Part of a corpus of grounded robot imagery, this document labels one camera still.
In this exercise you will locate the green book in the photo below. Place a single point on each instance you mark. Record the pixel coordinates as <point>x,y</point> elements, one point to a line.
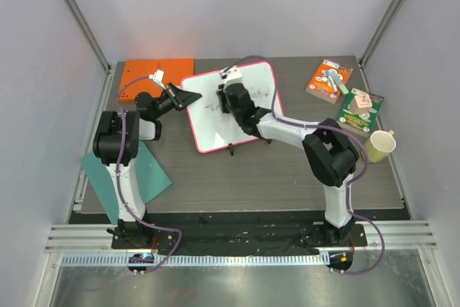
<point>361,124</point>

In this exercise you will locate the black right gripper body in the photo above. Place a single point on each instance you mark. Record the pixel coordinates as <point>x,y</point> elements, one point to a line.
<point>223,93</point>

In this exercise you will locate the whiteboard marker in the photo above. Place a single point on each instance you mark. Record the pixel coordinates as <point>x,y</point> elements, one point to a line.
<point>331,81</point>

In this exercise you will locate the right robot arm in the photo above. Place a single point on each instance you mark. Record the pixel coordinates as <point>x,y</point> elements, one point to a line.
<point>330,153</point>

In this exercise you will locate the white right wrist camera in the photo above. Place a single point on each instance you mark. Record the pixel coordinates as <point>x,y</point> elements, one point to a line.
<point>231,75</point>

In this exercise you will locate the orange flat box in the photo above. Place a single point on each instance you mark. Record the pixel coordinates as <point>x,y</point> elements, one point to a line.
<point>174,71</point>

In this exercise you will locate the wooden cube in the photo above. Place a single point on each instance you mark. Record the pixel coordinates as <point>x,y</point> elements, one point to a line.
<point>360,104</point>

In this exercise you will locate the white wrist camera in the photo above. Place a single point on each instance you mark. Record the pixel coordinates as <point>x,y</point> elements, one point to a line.
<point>231,75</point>
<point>157,78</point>

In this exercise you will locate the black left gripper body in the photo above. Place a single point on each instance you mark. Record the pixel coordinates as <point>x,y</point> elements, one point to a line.
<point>166,103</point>

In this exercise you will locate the orange book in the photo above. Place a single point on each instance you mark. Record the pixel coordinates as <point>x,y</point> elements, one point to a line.
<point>319,86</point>

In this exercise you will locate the pink framed whiteboard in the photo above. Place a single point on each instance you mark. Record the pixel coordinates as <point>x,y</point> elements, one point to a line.
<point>212,129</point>

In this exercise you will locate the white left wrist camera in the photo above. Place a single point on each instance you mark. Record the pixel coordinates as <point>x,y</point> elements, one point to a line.
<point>157,78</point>

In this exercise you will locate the yellow green paper cup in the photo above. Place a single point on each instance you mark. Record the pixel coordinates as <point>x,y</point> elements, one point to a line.
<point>379,145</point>

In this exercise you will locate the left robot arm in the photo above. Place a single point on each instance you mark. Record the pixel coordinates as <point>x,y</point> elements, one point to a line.
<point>116,145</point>

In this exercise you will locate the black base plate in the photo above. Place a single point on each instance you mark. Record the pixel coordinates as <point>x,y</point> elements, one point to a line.
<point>237,233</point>

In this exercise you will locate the teal paper sheet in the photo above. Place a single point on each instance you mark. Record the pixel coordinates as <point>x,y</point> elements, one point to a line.
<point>152,180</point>

